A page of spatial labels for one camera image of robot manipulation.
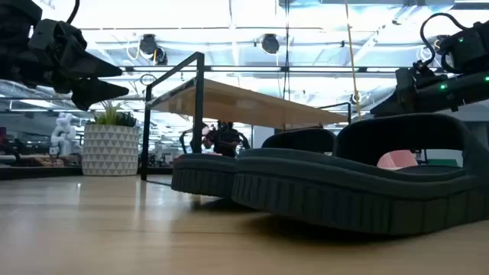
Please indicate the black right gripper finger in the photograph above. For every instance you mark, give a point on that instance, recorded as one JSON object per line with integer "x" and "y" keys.
{"x": 387, "y": 109}

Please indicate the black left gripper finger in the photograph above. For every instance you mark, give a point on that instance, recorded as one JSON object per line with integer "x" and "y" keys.
{"x": 91, "y": 66}
{"x": 91, "y": 93}

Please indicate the pink slide sandal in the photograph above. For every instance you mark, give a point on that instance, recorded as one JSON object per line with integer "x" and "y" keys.
{"x": 395, "y": 160}

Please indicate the dark grey slide sandal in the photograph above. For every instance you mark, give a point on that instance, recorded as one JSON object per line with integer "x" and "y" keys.
{"x": 324, "y": 198}
{"x": 202, "y": 175}

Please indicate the black-framed wooden shelf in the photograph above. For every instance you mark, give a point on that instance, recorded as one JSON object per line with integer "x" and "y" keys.
{"x": 237, "y": 103}

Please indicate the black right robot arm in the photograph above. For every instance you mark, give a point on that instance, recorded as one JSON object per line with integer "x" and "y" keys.
{"x": 470, "y": 46}

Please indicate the green grass plant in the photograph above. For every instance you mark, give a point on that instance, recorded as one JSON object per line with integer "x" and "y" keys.
{"x": 114, "y": 118}

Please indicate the white robot figure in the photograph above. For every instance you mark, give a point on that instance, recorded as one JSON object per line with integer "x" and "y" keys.
{"x": 63, "y": 133}

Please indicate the black ceiling lamp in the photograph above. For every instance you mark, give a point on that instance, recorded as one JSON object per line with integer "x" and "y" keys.
{"x": 441, "y": 38}
{"x": 270, "y": 44}
{"x": 148, "y": 45}

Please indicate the white triangle-patterned planter pot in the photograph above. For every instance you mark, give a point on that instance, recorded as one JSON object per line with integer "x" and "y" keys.
{"x": 111, "y": 153}

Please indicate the green box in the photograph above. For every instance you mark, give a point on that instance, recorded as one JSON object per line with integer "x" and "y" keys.
{"x": 443, "y": 163}

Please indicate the person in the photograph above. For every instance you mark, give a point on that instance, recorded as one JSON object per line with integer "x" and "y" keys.
{"x": 227, "y": 141}

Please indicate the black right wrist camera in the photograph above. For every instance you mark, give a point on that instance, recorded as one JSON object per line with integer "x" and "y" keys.
{"x": 407, "y": 78}

